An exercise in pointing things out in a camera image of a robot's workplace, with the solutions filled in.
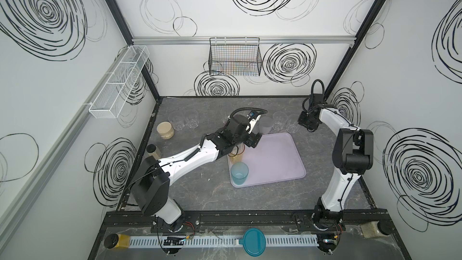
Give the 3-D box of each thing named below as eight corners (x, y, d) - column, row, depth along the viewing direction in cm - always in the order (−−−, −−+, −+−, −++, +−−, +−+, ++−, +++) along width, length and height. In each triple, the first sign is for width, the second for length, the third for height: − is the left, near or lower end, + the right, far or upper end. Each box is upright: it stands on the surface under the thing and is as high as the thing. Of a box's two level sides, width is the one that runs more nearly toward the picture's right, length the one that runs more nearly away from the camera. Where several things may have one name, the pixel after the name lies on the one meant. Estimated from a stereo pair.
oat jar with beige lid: (158, 139, 102) (154, 132, 96) (162, 128, 107) (158, 121, 101) (172, 139, 102) (169, 132, 96) (175, 128, 107) (172, 121, 101)
